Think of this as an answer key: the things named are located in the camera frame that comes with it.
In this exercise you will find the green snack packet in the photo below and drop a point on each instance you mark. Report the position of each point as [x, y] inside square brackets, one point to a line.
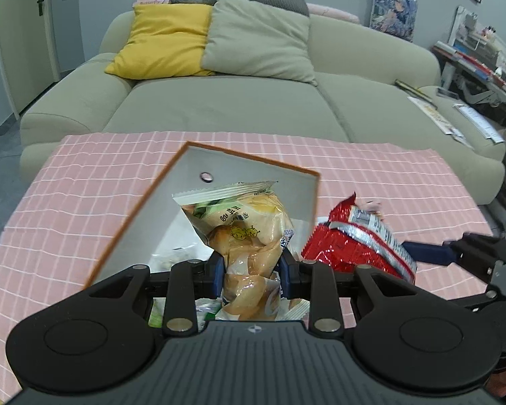
[157, 314]

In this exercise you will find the white printed paper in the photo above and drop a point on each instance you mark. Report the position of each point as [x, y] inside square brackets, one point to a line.
[440, 122]

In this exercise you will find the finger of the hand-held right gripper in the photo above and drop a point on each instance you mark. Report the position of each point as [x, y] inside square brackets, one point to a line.
[428, 253]
[476, 299]

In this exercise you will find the yellow bread bag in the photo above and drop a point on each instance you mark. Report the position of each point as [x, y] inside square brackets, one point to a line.
[244, 253]

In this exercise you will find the clear plastic box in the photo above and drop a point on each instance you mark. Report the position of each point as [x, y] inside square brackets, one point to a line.
[449, 93]

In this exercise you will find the pink flat box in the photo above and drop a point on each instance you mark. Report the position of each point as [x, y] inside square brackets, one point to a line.
[145, 2]

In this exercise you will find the anime picture cushion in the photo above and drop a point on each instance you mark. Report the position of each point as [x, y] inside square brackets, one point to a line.
[394, 8]

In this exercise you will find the cluttered white desk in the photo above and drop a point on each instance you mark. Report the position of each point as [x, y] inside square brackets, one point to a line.
[480, 59]

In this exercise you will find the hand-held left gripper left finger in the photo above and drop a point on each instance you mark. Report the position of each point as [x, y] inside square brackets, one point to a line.
[218, 280]

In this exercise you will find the beige pillow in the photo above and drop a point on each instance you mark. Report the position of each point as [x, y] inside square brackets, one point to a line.
[257, 42]

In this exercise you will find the pink checked tablecloth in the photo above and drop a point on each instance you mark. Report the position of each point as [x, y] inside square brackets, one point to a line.
[88, 202]

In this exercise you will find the pale green door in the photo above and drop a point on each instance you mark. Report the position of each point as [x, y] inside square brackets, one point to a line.
[23, 42]

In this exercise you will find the orange storage box white inside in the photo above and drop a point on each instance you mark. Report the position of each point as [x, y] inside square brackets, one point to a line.
[236, 168]

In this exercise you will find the beige sofa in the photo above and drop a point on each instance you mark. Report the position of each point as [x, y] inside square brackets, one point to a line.
[236, 109]

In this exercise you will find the yellow pillow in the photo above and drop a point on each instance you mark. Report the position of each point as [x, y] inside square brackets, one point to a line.
[160, 42]

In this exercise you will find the pink blanket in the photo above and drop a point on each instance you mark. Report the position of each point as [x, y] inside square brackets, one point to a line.
[333, 12]

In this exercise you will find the red snack packet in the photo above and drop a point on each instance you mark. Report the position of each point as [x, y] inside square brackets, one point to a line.
[341, 244]

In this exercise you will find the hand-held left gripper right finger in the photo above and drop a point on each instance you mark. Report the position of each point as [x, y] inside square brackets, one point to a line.
[284, 279]

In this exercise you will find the thin book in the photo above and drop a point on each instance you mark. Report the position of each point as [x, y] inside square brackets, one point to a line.
[413, 89]

